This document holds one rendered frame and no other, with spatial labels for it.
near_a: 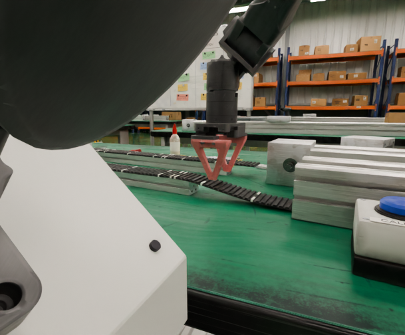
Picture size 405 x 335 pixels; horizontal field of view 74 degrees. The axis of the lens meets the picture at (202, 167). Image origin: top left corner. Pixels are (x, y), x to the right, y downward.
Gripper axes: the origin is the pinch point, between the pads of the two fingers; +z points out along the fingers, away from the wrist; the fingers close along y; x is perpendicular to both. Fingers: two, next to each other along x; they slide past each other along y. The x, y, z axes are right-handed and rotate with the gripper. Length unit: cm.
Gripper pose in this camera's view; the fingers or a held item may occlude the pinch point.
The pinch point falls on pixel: (220, 171)
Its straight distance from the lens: 51.6
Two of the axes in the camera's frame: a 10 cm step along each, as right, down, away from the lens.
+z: -0.1, 9.8, 2.0
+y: 4.2, -1.7, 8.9
